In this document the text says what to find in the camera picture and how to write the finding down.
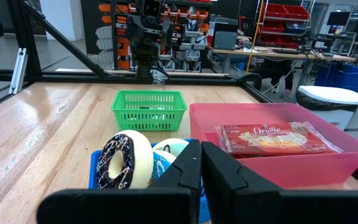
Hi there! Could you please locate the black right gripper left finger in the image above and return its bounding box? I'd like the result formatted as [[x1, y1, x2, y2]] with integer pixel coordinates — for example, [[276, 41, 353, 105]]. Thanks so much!
[[149, 139, 202, 224]]

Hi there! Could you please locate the silver aluminium bracket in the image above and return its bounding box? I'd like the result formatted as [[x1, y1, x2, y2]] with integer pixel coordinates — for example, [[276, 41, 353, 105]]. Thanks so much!
[[8, 47, 29, 95]]

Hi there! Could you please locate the green plastic basket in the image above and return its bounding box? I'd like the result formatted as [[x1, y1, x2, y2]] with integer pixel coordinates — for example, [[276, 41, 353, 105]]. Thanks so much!
[[111, 90, 188, 132]]

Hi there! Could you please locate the red plastic tray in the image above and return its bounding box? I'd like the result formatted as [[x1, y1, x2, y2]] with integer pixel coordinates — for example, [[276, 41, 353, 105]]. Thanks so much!
[[189, 102, 358, 189]]

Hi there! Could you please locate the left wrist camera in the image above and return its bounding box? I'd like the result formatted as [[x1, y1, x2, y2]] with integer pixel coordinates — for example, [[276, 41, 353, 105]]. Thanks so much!
[[141, 0, 163, 18]]

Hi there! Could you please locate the person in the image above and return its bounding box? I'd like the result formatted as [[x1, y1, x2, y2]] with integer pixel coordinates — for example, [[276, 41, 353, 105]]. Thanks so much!
[[255, 58, 295, 94]]

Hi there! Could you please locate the orange black parts rack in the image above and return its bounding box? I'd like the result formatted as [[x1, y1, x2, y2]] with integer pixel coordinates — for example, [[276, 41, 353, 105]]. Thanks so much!
[[81, 0, 213, 72]]

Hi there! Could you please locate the grey box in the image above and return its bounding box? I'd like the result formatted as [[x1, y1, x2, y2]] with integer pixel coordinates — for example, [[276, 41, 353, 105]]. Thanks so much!
[[213, 30, 239, 50]]

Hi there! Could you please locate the yellow cable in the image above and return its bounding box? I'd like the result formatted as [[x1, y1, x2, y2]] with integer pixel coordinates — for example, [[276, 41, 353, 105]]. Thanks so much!
[[245, 0, 265, 75]]

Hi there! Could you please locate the red storage bin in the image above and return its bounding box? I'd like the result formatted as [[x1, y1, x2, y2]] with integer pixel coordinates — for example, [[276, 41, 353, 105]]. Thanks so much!
[[283, 4, 310, 20], [263, 2, 290, 18]]

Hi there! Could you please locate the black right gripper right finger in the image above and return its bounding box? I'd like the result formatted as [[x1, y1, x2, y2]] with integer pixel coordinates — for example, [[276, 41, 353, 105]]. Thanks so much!
[[201, 141, 281, 224]]

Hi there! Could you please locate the red popcorn packet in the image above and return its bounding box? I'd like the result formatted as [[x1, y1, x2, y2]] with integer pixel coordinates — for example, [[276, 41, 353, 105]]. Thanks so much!
[[215, 121, 344, 156]]

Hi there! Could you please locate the blue plastic tub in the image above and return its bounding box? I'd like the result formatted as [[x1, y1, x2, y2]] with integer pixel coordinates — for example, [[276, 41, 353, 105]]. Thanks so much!
[[314, 63, 358, 97]]

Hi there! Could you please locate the white trash can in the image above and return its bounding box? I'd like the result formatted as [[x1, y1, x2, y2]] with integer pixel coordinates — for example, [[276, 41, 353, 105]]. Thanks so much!
[[296, 85, 358, 131]]

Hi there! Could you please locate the wooden workbench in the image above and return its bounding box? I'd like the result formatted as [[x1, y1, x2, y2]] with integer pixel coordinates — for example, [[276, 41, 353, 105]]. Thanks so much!
[[206, 45, 357, 75]]

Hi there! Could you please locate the black monitor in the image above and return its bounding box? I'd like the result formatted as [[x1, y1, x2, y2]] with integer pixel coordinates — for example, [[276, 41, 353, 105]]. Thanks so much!
[[326, 11, 351, 27]]

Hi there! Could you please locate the blue plastic basket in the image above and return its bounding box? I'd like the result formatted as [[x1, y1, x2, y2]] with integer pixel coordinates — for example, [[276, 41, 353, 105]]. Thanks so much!
[[88, 138, 213, 223]]

